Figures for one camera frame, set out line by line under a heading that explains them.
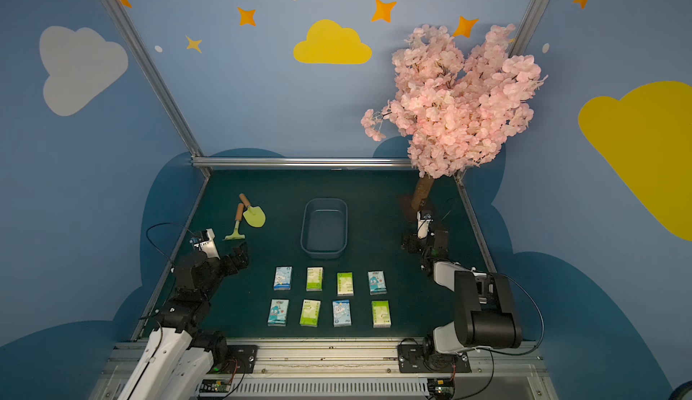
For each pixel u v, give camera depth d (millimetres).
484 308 493
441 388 730
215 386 717
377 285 862
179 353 520
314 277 882
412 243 858
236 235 1006
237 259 718
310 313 806
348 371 745
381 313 801
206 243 685
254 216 1068
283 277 882
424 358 712
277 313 802
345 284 861
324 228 1007
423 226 820
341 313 808
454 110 638
